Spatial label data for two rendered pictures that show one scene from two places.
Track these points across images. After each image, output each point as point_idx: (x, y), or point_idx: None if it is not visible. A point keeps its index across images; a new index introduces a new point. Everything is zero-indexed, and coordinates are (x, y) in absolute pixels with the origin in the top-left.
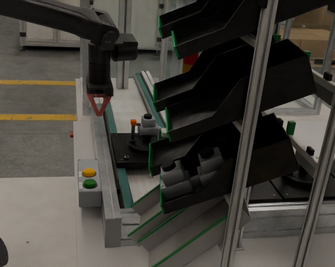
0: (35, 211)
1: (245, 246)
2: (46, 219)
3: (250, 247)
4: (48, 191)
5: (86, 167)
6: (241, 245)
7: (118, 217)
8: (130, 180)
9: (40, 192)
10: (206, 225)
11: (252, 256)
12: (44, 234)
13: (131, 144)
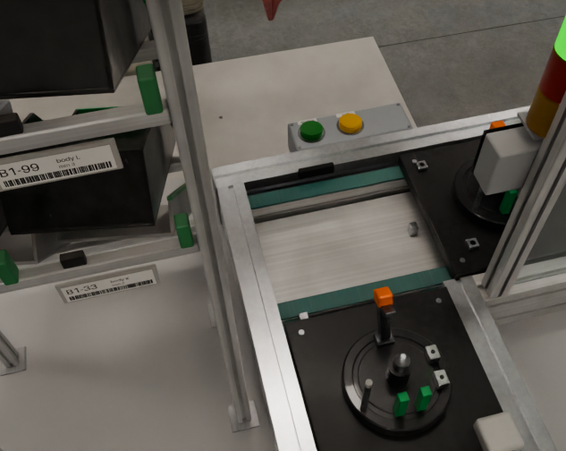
0: (296, 107)
1: (246, 437)
2: (278, 124)
3: (241, 445)
4: (357, 109)
5: (372, 118)
6: (246, 425)
7: (215, 183)
8: (387, 200)
9: (350, 100)
10: (21, 245)
11: (215, 447)
12: (240, 130)
13: (468, 163)
